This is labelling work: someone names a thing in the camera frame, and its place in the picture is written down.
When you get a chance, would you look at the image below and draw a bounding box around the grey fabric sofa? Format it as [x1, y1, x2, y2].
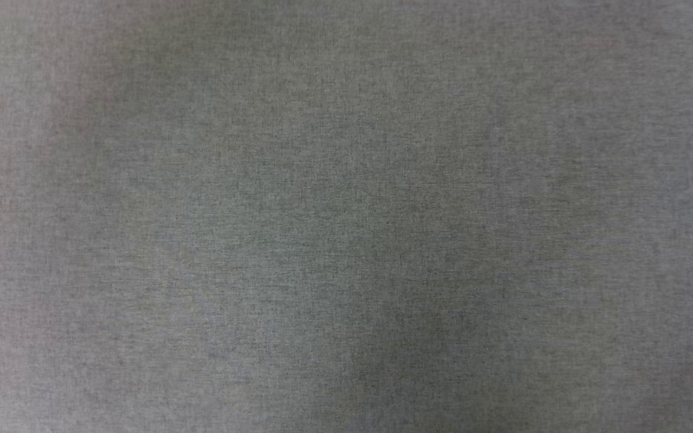
[0, 0, 693, 433]

